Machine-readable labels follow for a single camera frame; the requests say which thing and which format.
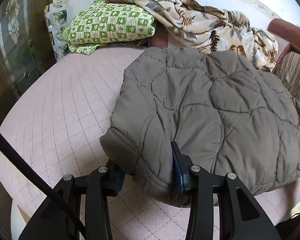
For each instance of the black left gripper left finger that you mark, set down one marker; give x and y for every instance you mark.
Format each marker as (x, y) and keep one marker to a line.
(77, 207)

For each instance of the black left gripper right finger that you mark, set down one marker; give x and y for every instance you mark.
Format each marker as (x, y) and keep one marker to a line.
(240, 214)

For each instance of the grey hooded puffer jacket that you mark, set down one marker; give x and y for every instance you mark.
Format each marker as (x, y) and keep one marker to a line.
(222, 112)

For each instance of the pink quilted bed cover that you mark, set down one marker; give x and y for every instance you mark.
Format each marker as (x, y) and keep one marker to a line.
(79, 94)

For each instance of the black pole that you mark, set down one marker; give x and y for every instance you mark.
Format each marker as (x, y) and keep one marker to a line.
(10, 153)

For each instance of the striped floral brown cushion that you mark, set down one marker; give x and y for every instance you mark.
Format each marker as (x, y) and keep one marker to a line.
(288, 71)

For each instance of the dark wooden glass-door wardrobe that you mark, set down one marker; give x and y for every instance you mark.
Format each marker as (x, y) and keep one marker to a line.
(26, 53)

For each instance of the leaf-patterned beige blanket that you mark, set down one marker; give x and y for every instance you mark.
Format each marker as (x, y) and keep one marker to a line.
(210, 29)

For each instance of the green white patterned pillow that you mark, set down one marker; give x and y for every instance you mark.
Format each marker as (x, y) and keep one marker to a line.
(104, 23)

